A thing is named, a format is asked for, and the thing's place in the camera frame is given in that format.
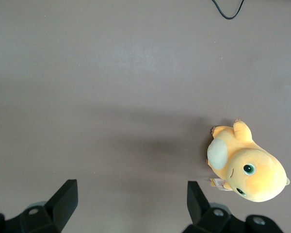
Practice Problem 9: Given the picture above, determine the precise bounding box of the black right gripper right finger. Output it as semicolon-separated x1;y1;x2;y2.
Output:
183;181;245;233

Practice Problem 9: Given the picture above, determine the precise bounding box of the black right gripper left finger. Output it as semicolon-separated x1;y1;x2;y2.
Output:
4;179;78;233

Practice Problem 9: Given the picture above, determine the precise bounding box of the orange plush toy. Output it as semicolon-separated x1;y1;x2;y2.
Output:
207;118;291;202

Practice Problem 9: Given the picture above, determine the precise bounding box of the thin black cable loop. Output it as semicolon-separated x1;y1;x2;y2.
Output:
212;0;245;19

